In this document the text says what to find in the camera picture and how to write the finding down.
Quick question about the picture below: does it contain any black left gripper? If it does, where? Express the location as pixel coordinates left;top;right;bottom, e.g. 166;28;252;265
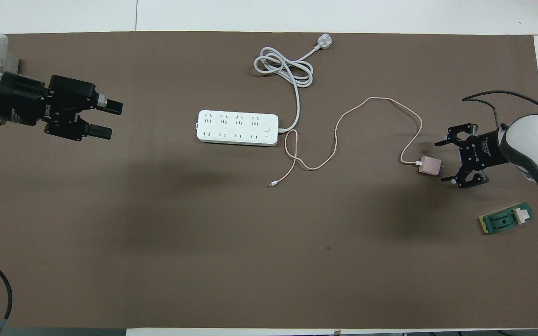
0;70;123;142

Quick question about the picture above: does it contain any white power strip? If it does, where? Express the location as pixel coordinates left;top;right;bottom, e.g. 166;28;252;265
196;110;279;147

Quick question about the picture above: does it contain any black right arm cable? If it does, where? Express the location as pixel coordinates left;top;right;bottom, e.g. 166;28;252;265
462;90;538;132

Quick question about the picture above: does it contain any white power cord with plug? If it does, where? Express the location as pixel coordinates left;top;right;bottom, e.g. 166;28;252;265
254;34;334;134

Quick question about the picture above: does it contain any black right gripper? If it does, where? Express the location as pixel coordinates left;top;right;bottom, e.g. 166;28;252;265
435;123;508;189

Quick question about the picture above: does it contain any brown table mat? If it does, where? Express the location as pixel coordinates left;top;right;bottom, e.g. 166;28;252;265
0;31;538;329

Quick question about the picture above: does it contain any pink charging cable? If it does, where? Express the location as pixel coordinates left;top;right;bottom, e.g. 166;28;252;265
269;97;423;188

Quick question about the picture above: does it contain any green knife switch block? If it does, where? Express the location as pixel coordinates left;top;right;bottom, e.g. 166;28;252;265
478;202;534;235

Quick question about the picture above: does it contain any pink charger block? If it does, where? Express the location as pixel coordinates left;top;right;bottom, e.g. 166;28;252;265
418;156;446;176

